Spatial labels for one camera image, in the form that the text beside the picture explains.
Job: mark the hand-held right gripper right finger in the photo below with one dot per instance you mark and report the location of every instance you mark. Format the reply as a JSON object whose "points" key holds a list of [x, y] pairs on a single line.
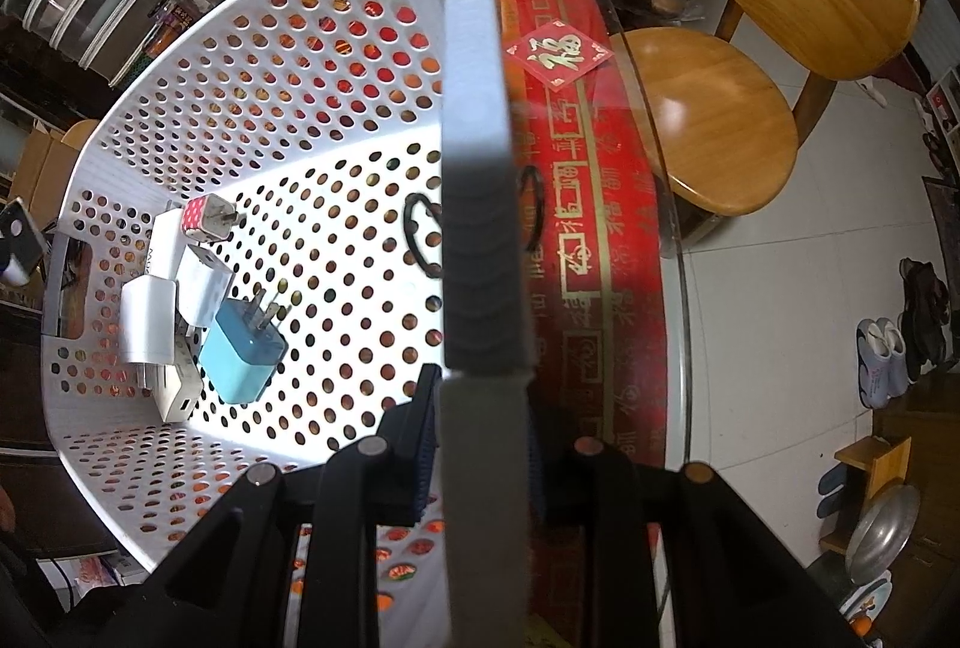
{"points": [[535, 468]]}

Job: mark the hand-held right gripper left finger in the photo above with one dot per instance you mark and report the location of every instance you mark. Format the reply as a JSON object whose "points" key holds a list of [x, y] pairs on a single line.
{"points": [[426, 460]]}

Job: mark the white printed power adapter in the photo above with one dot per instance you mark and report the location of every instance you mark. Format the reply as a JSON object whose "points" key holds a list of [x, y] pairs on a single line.
{"points": [[165, 247]]}

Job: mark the white wall charger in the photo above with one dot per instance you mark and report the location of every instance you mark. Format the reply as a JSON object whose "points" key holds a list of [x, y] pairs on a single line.
{"points": [[201, 284], [148, 322]]}

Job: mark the pink polka dot charger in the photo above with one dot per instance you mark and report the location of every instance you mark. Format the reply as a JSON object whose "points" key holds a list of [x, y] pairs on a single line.
{"points": [[204, 220]]}

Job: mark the white perforated plastic basket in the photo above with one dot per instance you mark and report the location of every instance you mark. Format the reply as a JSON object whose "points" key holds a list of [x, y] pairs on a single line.
{"points": [[345, 288]]}

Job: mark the light blue wall charger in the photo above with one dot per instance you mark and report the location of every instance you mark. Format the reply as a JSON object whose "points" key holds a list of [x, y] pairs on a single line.
{"points": [[241, 352]]}

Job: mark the white multiport charger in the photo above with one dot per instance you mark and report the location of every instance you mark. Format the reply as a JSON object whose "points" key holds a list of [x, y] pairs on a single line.
{"points": [[178, 397]]}

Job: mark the cardboard box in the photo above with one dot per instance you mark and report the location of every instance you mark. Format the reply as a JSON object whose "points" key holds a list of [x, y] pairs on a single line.
{"points": [[49, 168]]}

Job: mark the red gold-patterned tablecloth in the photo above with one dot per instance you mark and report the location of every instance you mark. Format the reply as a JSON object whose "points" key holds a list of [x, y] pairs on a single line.
{"points": [[600, 228]]}

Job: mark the dark blue slipper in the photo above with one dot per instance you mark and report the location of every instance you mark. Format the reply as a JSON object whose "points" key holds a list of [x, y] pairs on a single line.
{"points": [[829, 490], [847, 494]]}

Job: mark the small wooden stool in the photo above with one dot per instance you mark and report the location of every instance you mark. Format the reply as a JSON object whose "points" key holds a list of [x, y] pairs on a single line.
{"points": [[874, 460]]}

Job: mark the aluminium pot lid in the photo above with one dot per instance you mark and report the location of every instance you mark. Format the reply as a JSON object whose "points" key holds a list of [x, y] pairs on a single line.
{"points": [[883, 532]]}

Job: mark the plate with orange print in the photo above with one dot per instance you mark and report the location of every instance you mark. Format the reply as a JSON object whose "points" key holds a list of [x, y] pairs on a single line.
{"points": [[866, 607]]}

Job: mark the wooden chair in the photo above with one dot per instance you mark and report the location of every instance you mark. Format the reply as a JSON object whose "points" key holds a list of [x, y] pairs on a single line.
{"points": [[712, 115]]}

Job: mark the red square paper decoration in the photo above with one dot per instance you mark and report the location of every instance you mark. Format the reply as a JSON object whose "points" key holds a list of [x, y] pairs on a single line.
{"points": [[555, 52]]}

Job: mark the black shoe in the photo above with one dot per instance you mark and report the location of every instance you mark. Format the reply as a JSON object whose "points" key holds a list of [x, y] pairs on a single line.
{"points": [[934, 340], [922, 288]]}

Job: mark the dark patterned rug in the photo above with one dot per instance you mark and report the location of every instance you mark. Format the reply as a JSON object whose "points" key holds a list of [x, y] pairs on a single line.
{"points": [[943, 217]]}

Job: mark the white floor slipper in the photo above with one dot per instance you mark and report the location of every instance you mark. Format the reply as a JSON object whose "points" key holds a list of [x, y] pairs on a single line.
{"points": [[871, 93]]}

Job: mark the white cubby shelf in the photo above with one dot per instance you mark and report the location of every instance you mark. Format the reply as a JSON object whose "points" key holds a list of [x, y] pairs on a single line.
{"points": [[943, 119]]}

